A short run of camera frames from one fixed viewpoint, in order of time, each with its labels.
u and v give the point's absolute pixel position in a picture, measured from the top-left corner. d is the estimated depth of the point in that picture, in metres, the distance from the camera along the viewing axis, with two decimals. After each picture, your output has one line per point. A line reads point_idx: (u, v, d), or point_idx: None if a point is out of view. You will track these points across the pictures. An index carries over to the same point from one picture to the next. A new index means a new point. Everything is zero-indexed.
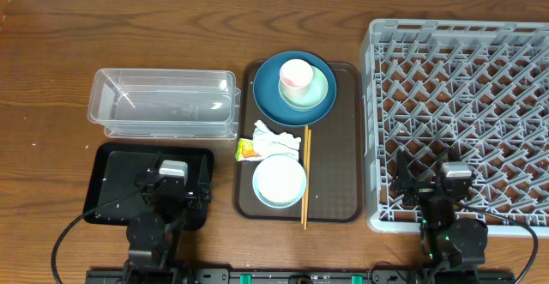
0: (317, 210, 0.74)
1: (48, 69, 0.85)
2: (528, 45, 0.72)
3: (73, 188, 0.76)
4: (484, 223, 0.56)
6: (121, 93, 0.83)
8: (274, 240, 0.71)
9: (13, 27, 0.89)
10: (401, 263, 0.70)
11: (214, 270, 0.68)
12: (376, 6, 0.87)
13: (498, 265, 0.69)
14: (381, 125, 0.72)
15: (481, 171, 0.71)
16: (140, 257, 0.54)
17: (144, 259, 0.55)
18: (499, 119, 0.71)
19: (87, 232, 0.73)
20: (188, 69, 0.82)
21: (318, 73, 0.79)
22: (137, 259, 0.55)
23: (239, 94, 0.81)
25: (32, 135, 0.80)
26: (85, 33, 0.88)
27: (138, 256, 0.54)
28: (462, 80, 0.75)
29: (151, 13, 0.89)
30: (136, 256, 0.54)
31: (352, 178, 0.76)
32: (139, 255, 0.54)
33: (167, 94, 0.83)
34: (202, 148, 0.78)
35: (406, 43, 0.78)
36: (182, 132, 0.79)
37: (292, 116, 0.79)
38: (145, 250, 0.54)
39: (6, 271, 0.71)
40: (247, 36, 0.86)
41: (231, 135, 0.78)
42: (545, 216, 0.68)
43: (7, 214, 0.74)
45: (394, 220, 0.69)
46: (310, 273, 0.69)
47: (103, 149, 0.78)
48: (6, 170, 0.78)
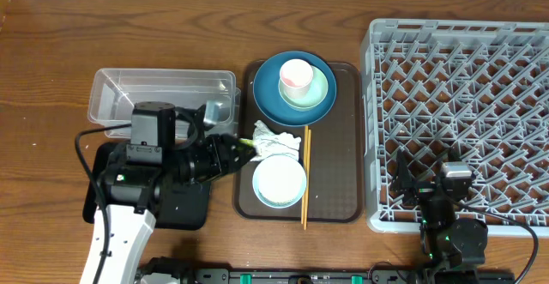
0: (317, 210, 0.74)
1: (48, 69, 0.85)
2: (528, 45, 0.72)
3: (72, 188, 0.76)
4: (484, 223, 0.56)
6: (121, 93, 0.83)
8: (274, 240, 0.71)
9: (13, 27, 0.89)
10: (401, 263, 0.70)
11: (214, 271, 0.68)
12: (376, 6, 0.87)
13: (498, 265, 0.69)
14: (381, 125, 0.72)
15: (481, 171, 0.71)
16: (142, 118, 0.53)
17: (146, 123, 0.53)
18: (499, 119, 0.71)
19: (87, 232, 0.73)
20: (188, 69, 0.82)
21: (318, 73, 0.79)
22: (138, 124, 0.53)
23: (239, 94, 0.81)
25: (33, 135, 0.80)
26: (85, 33, 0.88)
27: (142, 116, 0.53)
28: (462, 80, 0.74)
29: (151, 13, 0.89)
30: (139, 119, 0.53)
31: (352, 178, 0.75)
32: (141, 119, 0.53)
33: (167, 94, 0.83)
34: None
35: (406, 43, 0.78)
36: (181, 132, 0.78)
37: (292, 116, 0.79)
38: (149, 113, 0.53)
39: (7, 270, 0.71)
40: (247, 36, 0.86)
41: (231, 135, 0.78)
42: (545, 216, 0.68)
43: (8, 214, 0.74)
45: (394, 220, 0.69)
46: (310, 273, 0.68)
47: (103, 149, 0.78)
48: (6, 170, 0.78)
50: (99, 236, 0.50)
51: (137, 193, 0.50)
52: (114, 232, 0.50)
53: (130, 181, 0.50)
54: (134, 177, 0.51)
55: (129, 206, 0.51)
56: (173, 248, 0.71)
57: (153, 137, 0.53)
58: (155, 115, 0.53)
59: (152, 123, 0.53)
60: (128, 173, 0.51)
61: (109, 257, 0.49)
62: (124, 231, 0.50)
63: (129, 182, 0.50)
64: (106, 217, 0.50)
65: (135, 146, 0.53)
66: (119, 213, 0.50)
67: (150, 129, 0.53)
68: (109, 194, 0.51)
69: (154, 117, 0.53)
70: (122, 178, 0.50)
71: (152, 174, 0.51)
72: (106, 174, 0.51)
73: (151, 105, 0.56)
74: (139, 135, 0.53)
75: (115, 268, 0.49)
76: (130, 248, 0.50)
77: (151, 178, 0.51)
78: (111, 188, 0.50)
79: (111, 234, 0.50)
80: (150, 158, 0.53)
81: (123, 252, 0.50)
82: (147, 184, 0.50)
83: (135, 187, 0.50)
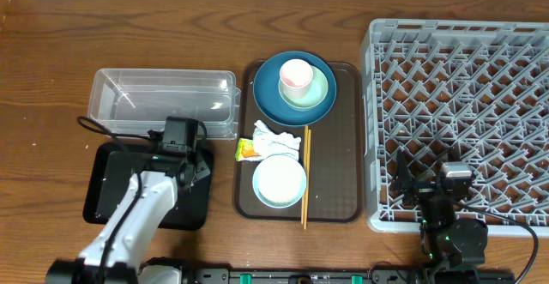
0: (316, 210, 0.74)
1: (49, 69, 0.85)
2: (528, 45, 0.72)
3: (72, 188, 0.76)
4: (484, 223, 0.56)
6: (121, 93, 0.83)
8: (274, 240, 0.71)
9: (14, 27, 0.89)
10: (401, 263, 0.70)
11: (214, 270, 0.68)
12: (376, 6, 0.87)
13: (498, 265, 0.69)
14: (381, 125, 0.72)
15: (481, 171, 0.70)
16: (174, 123, 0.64)
17: (176, 126, 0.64)
18: (499, 119, 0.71)
19: (88, 232, 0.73)
20: (187, 69, 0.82)
21: (318, 73, 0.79)
22: (170, 126, 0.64)
23: (239, 94, 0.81)
25: (33, 135, 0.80)
26: (85, 33, 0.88)
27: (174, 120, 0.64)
28: (462, 80, 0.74)
29: (151, 13, 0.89)
30: (171, 123, 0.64)
31: (352, 179, 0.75)
32: (174, 122, 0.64)
33: (167, 94, 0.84)
34: (203, 148, 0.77)
35: (406, 43, 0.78)
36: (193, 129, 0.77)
37: (292, 116, 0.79)
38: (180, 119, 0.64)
39: (7, 270, 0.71)
40: (247, 36, 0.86)
41: (231, 135, 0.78)
42: (545, 216, 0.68)
43: (8, 214, 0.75)
45: (393, 220, 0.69)
46: (309, 273, 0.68)
47: (103, 149, 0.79)
48: (6, 170, 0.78)
50: (134, 185, 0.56)
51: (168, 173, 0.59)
52: (148, 184, 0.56)
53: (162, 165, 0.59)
54: (165, 160, 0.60)
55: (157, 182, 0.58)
56: (174, 248, 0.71)
57: (180, 137, 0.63)
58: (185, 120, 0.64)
59: (182, 128, 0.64)
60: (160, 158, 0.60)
61: (141, 200, 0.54)
62: (157, 184, 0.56)
63: (161, 162, 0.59)
64: (142, 178, 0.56)
65: (166, 144, 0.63)
66: (152, 178, 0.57)
67: (180, 129, 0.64)
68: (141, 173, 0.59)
69: (184, 122, 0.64)
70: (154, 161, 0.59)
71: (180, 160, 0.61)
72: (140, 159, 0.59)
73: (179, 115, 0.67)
74: (169, 135, 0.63)
75: (144, 208, 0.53)
76: (159, 197, 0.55)
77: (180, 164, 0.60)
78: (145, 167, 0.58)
79: (146, 184, 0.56)
80: (177, 152, 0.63)
81: (153, 199, 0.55)
82: (176, 166, 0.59)
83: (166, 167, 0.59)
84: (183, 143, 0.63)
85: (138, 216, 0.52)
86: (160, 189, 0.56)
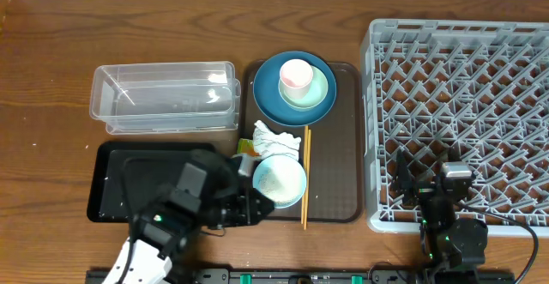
0: (317, 210, 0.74)
1: (48, 69, 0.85)
2: (528, 45, 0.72)
3: (73, 188, 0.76)
4: (484, 223, 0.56)
6: (120, 89, 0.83)
8: (274, 240, 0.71)
9: (13, 27, 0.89)
10: (401, 263, 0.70)
11: (214, 270, 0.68)
12: (376, 6, 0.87)
13: (498, 265, 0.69)
14: (381, 125, 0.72)
15: (481, 171, 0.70)
16: (192, 171, 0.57)
17: (194, 174, 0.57)
18: (499, 119, 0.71)
19: (88, 232, 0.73)
20: (186, 63, 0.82)
21: (318, 73, 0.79)
22: (190, 172, 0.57)
23: (239, 86, 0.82)
25: (33, 135, 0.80)
26: (85, 33, 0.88)
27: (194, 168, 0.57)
28: (462, 80, 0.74)
29: (151, 13, 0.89)
30: (191, 168, 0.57)
31: (352, 178, 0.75)
32: (193, 169, 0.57)
33: (167, 89, 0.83)
34: (205, 141, 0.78)
35: (406, 44, 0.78)
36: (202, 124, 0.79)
37: (292, 116, 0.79)
38: (200, 167, 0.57)
39: (7, 271, 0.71)
40: (247, 36, 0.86)
41: (232, 126, 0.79)
42: (545, 216, 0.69)
43: (8, 214, 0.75)
45: (394, 220, 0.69)
46: (310, 273, 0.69)
47: (103, 148, 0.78)
48: (6, 170, 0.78)
50: (119, 264, 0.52)
51: (167, 238, 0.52)
52: (133, 268, 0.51)
53: (165, 225, 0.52)
54: (171, 220, 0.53)
55: (154, 246, 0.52)
56: None
57: (197, 189, 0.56)
58: (205, 170, 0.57)
59: (201, 178, 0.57)
60: (165, 216, 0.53)
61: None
62: (145, 268, 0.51)
63: (165, 224, 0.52)
64: (134, 249, 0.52)
65: (180, 190, 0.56)
66: (144, 251, 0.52)
67: (197, 179, 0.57)
68: (142, 228, 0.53)
69: (204, 172, 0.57)
70: (159, 220, 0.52)
71: (185, 221, 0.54)
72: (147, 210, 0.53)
73: (207, 158, 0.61)
74: (184, 184, 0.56)
75: None
76: None
77: (185, 228, 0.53)
78: (146, 225, 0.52)
79: (129, 268, 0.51)
80: (188, 208, 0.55)
81: None
82: (178, 232, 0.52)
83: (168, 232, 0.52)
84: (197, 196, 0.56)
85: None
86: (145, 277, 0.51)
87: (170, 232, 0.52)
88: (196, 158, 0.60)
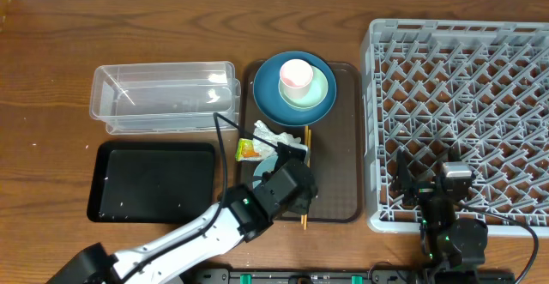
0: (316, 210, 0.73)
1: (49, 69, 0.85)
2: (528, 45, 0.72)
3: (72, 188, 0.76)
4: (484, 223, 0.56)
6: (120, 90, 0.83)
8: (274, 239, 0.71)
9: (13, 27, 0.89)
10: (401, 263, 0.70)
11: (214, 271, 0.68)
12: (376, 6, 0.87)
13: (498, 265, 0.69)
14: (381, 125, 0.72)
15: (481, 171, 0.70)
16: (286, 179, 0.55)
17: (283, 181, 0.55)
18: (499, 119, 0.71)
19: (88, 232, 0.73)
20: (185, 63, 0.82)
21: (318, 73, 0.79)
22: (280, 177, 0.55)
23: (239, 86, 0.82)
25: (33, 135, 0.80)
26: (85, 33, 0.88)
27: (287, 177, 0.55)
28: (462, 80, 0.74)
29: (151, 13, 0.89)
30: (286, 173, 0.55)
31: (352, 178, 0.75)
32: (286, 178, 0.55)
33: (167, 89, 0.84)
34: (204, 141, 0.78)
35: (406, 43, 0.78)
36: (202, 123, 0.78)
37: (292, 116, 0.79)
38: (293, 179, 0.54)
39: (7, 270, 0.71)
40: (247, 36, 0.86)
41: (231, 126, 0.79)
42: (545, 216, 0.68)
43: (7, 214, 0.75)
45: (393, 220, 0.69)
46: (309, 273, 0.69)
47: (104, 148, 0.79)
48: (6, 170, 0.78)
50: (207, 217, 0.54)
51: (244, 223, 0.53)
52: (217, 225, 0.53)
53: (249, 211, 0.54)
54: (253, 211, 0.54)
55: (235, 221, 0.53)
56: None
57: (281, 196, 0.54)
58: (296, 184, 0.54)
59: (287, 190, 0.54)
60: (251, 202, 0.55)
61: (200, 238, 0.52)
62: (226, 232, 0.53)
63: (248, 210, 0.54)
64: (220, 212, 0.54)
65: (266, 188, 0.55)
66: (229, 219, 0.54)
67: (286, 188, 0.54)
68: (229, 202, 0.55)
69: (294, 185, 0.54)
70: (246, 202, 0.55)
71: (262, 218, 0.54)
72: (236, 190, 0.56)
73: (301, 170, 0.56)
74: (272, 184, 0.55)
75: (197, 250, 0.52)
76: (214, 245, 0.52)
77: (262, 223, 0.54)
78: (233, 203, 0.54)
79: (214, 226, 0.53)
80: (266, 208, 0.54)
81: (210, 245, 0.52)
82: (257, 223, 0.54)
83: (248, 218, 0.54)
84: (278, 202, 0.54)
85: (185, 253, 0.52)
86: (223, 238, 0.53)
87: (250, 219, 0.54)
88: (293, 167, 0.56)
